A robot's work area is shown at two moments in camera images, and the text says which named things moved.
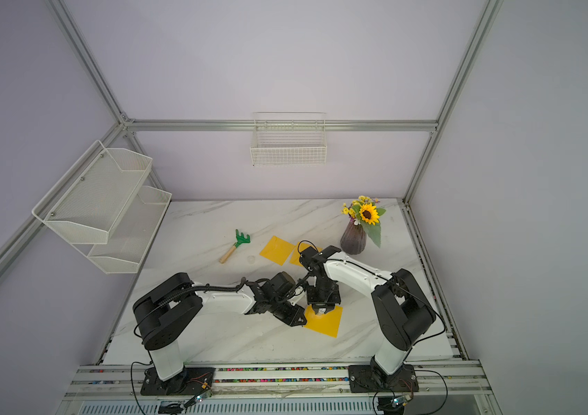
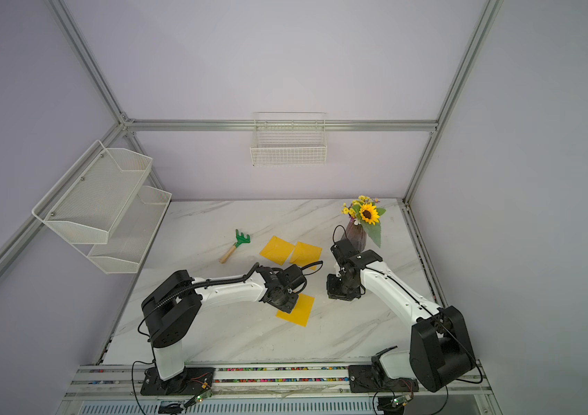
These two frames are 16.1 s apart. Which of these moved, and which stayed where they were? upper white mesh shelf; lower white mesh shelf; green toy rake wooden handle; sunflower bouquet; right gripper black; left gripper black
Moved: right gripper black; left gripper black
Stayed: upper white mesh shelf; green toy rake wooden handle; sunflower bouquet; lower white mesh shelf
